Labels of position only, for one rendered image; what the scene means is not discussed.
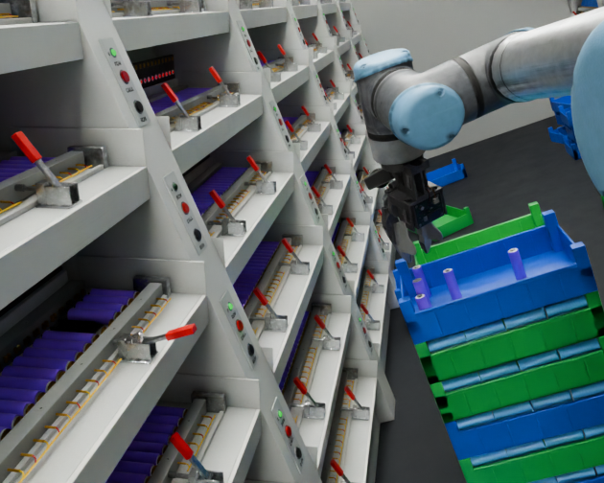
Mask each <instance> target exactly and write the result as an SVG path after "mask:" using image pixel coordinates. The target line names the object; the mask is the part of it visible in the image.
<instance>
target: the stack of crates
mask: <svg viewBox="0 0 604 483"><path fill-rule="evenodd" d="M528 207H529V210H530V213H531V214H529V215H526V216H523V217H520V218H515V219H512V220H508V221H506V222H503V223H500V224H497V225H494V226H491V227H488V228H485V229H482V230H479V231H476V232H474V233H471V234H468V235H465V236H462V237H459V238H456V239H453V240H450V241H445V242H442V243H439V244H436V245H433V246H431V247H430V251H429V253H428V254H426V253H425V251H424V250H423V249H421V246H420V243H419V241H414V242H413V243H414V245H415V247H416V251H417V253H416V255H414V258H415V263H416V265H423V264H426V263H429V262H432V261H435V260H438V259H441V258H444V257H447V256H450V255H452V254H456V253H459V252H462V251H465V250H468V249H471V248H474V247H477V246H480V245H483V244H485V243H488V242H494V241H497V240H500V239H503V238H506V237H509V236H512V235H515V234H518V233H521V232H524V231H527V230H530V229H533V228H536V227H539V226H542V225H545V223H544V219H543V216H542V213H541V209H540V206H539V203H538V202H537V201H535V202H532V203H529V204H528Z"/></svg>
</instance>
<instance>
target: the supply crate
mask: <svg viewBox="0 0 604 483"><path fill-rule="evenodd" d="M542 216H543V219H544V223H545V225H542V226H539V227H536V228H533V229H530V230H527V231H524V232H521V233H518V234H515V235H512V236H509V237H506V238H503V239H500V240H497V241H492V242H488V243H485V244H483V245H480V246H477V247H474V248H471V249H468V250H465V251H462V252H459V253H456V254H452V255H450V256H447V257H444V258H441V259H438V260H435V261H432V262H429V263H426V264H420V266H421V267H422V269H423V271H424V274H425V277H426V280H427V282H428V285H429V288H430V292H431V297H430V302H431V305H432V307H431V308H427V309H424V310H419V309H418V306H417V303H416V301H415V296H417V294H416V291H415V288H414V286H413V283H412V281H413V280H414V279H415V277H414V274H413V271H412V268H408V265H407V261H406V260H404V259H400V260H397V261H395V265H396V267H397V270H398V272H399V275H400V283H401V292H402V298H400V299H399V306H400V309H401V311H402V314H403V316H404V319H405V321H406V324H407V328H408V330H409V333H410V336H411V338H412V341H413V344H414V345H416V344H419V343H422V342H426V341H429V340H432V339H435V338H438V337H441V336H445V335H448V334H454V333H457V332H461V331H464V330H467V329H471V328H473V327H476V326H480V325H483V324H486V323H490V322H493V321H497V320H500V319H502V318H506V317H509V316H512V315H516V314H519V313H522V312H526V311H532V310H535V309H537V308H541V307H544V306H547V305H551V304H554V303H557V302H561V301H564V300H568V299H570V298H573V297H577V296H580V295H583V294H587V293H590V292H593V291H597V290H598V289H597V285H596V282H595V279H594V276H593V272H592V266H591V263H590V260H589V256H588V253H587V249H586V246H585V244H584V243H582V242H581V241H580V242H577V243H574V242H573V241H572V239H571V238H570V237H569V236H568V235H567V234H566V232H565V231H564V230H563V229H562V228H561V227H560V226H559V224H558V221H557V218H556V215H555V212H554V211H553V210H548V211H545V212H542ZM511 248H518V249H519V252H520V255H521V258H522V261H523V267H524V270H525V273H526V276H527V278H524V279H521V280H518V281H517V279H516V276H515V273H514V270H513V267H512V265H511V262H510V259H509V256H508V253H507V251H508V250H509V249H511ZM447 268H452V269H453V273H454V276H455V278H456V281H457V283H458V286H459V289H460V292H461V295H462V298H459V299H455V300H453V299H452V297H451V294H450V292H449V289H448V286H447V283H446V280H445V278H444V275H443V270H445V269H447Z"/></svg>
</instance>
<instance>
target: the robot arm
mask: <svg viewBox="0 0 604 483"><path fill-rule="evenodd" d="M412 62H413V58H412V57H411V55H410V52H409V50H407V49H391V50H386V51H382V52H378V53H376V54H373V55H370V56H368V57H364V58H362V59H361V60H359V61H358V62H357V63H356V64H355V66H354V69H353V71H354V76H355V79H354V82H355V83H356V85H357V88H358V93H359V97H360V105H361V109H362V114H363V118H364V121H365V126H366V130H367V134H368V140H369V144H370V148H371V152H372V156H373V160H375V161H376V162H377V163H379V164H381V168H377V169H375V170H374V171H373V172H372V173H370V175H369V176H367V177H365V178H364V182H365V184H366V186H367V188H368V190H372V189H375V188H379V189H380V188H384V187H385V186H387V184H388V183H389V181H390V180H392V179H394V178H395V181H393V182H391V183H390V184H388V187H389V188H388V189H386V190H384V195H383V198H382V200H383V207H382V208H381V209H382V225H383V230H384V232H385V233H386V235H387V236H388V238H389V240H390V241H391V242H392V244H393V245H394V247H395V249H396V250H397V252H398V253H399V254H400V256H401V257H402V258H403V259H404V260H406V261H407V262H408V263H411V256H410V255H416V253H417V251H416V247H415V245H414V243H413V242H412V241H411V239H410V238H409V236H408V232H407V229H409V230H411V231H413V232H415V228H416V229H417V234H418V235H419V243H420V245H421V246H422V248H423V250H424V251H425V253H426V254H428V253H429V251H430V245H431V240H437V241H442V240H443V235H442V233H441V231H440V230H439V229H438V228H437V227H436V226H434V224H433V223H432V222H433V221H434V220H436V219H439V218H441V217H443V216H444V214H445V215H447V214H448V213H447V208H446V202H445V197H444V192H443V187H441V186H438V185H436V184H434V183H432V182H429V181H428V180H427V175H426V169H427V168H429V167H430V162H429V159H426V158H424V155H423V153H424V152H425V151H426V150H436V149H439V148H441V147H444V146H445V145H447V144H449V143H450V142H451V140H452V139H453V138H454V137H455V136H456V135H457V134H458V132H459V130H460V129H461V127H462V126H463V125H465V124H467V123H469V122H471V121H473V120H475V119H477V118H479V117H482V116H484V115H486V114H488V113H491V112H493V111H495V110H497V109H500V108H502V107H504V106H506V105H509V104H514V103H523V102H530V101H533V100H536V99H544V98H554V97H564V96H571V117H572V124H573V130H574V135H575V139H576V143H577V147H578V149H579V152H580V155H581V158H582V160H583V163H584V165H585V168H586V170H587V172H588V174H589V176H590V178H591V180H592V183H593V184H594V186H595V188H596V189H597V191H598V192H599V193H600V194H601V195H602V196H604V7H601V8H598V9H595V10H592V11H587V12H584V13H581V14H578V15H575V16H573V17H570V18H567V19H563V20H560V21H557V22H554V23H551V24H548V25H545V26H543V27H540V28H537V29H534V28H522V29H518V30H514V31H512V32H510V33H508V34H506V35H505V36H503V37H501V38H498V39H496V40H494V41H492V42H489V43H487V44H485V45H483V46H480V47H478V48H476V49H474V50H472V51H470V52H468V53H466V54H463V55H461V56H459V57H455V58H453V59H451V60H448V61H446V62H444V63H442V64H440V65H437V66H435V67H433V68H431V69H429V70H427V71H425V72H423V73H419V72H417V71H415V70H413V65H412ZM441 196H442V198H441ZM442 201H443V204H442ZM399 219H401V220H402V221H400V220H399Z"/></svg>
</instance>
